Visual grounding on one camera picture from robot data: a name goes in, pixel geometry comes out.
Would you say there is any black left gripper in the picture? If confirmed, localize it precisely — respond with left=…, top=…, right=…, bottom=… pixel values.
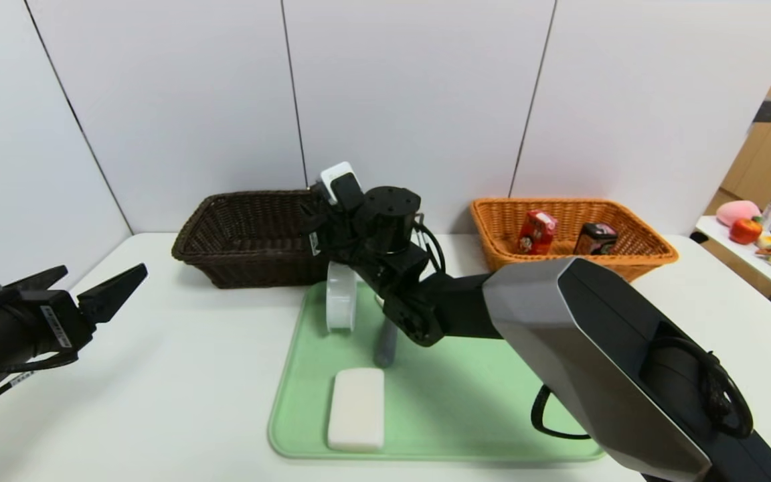
left=0, top=262, right=148, bottom=403

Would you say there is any white tape roll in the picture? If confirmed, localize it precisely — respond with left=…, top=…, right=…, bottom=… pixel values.
left=326, top=261, right=359, bottom=333

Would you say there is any white soap bar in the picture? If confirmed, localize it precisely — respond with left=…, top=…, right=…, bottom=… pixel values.
left=327, top=367, right=386, bottom=451

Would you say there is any red drink carton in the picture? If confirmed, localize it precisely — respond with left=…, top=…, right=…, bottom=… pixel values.
left=517, top=210, right=558, bottom=255

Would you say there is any black printed snack box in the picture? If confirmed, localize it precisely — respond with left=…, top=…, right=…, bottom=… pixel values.
left=574, top=223, right=619, bottom=256

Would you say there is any dark brown wicker basket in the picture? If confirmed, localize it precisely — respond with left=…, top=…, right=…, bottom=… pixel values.
left=172, top=189, right=333, bottom=290

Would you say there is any orange wicker basket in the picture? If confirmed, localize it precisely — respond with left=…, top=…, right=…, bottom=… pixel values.
left=470, top=197, right=679, bottom=285

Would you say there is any light green plastic tray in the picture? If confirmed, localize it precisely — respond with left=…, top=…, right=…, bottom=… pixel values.
left=268, top=281, right=607, bottom=461

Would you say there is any pink peach plush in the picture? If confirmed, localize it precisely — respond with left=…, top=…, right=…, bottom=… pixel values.
left=715, top=201, right=760, bottom=228

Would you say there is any red apple toy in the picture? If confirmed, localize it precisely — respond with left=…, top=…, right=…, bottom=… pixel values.
left=728, top=218, right=762, bottom=246

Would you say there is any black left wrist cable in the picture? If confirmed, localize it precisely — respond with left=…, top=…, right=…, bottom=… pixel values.
left=0, top=351, right=82, bottom=429

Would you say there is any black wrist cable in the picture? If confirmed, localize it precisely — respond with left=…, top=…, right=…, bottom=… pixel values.
left=412, top=214, right=448, bottom=275
left=0, top=351, right=82, bottom=429

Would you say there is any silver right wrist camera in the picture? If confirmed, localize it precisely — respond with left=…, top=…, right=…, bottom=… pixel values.
left=319, top=162, right=364, bottom=207

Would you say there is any white peeler grey handle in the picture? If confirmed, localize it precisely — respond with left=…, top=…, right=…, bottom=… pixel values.
left=373, top=315, right=400, bottom=369

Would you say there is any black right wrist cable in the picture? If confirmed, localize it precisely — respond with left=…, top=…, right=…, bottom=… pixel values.
left=412, top=214, right=448, bottom=275

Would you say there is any black right forearm cable loop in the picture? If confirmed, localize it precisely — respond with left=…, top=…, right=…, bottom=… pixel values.
left=531, top=385, right=590, bottom=440

